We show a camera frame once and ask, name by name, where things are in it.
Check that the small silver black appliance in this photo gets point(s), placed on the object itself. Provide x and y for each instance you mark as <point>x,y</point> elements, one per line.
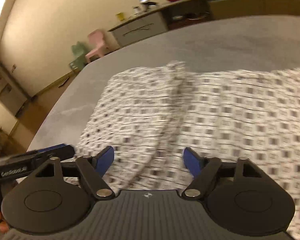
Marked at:
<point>147,3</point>

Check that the small dark floor object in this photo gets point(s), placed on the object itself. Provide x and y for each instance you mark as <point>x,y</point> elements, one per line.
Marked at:
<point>64,81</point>

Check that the small yellow cup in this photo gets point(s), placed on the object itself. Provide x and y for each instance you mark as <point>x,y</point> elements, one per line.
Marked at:
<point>120,16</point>

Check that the white black patterned shirt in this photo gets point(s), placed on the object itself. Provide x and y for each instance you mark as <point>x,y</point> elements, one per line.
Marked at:
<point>227,110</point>

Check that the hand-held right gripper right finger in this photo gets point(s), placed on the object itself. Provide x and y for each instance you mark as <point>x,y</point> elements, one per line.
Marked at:
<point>192,161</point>

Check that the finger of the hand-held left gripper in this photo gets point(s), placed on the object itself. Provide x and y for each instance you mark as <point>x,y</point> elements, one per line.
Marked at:
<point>60,151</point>

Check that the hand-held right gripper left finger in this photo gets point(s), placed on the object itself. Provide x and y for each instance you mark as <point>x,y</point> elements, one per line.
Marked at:
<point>105,158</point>

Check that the wooden door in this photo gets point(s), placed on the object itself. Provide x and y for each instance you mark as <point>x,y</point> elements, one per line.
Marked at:
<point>5,90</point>

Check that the pink plastic chair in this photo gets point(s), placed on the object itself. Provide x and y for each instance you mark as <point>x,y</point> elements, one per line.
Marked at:
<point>100,42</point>

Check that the green plastic chair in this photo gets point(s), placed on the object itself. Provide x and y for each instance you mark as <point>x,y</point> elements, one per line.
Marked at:
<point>78,55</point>

